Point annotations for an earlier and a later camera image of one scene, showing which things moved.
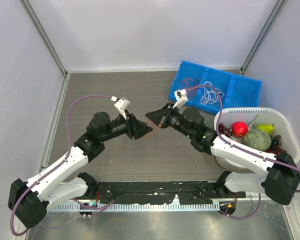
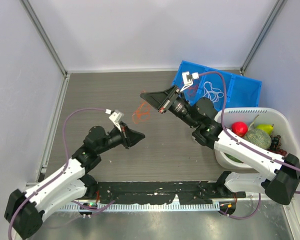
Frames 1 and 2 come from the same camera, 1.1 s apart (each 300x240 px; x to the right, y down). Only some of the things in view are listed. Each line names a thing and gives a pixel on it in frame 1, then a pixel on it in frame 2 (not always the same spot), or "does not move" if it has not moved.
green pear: x=267 y=127 does not move
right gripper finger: x=158 y=116 → x=162 y=98
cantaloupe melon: x=257 y=138 does not move
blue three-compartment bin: x=212 y=90 does not move
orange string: x=149 y=122 → x=142 y=114
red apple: x=239 y=129 does not move
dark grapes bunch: x=275 y=145 does not move
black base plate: x=145 y=193 does not move
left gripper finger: x=142 y=128 → x=133 y=136
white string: x=210 y=95 does not move
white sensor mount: x=121 y=104 → x=116 y=116
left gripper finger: x=140 y=131 → x=132 y=139
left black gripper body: x=130 y=130 → x=123 y=134
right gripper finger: x=158 y=118 → x=159 y=100
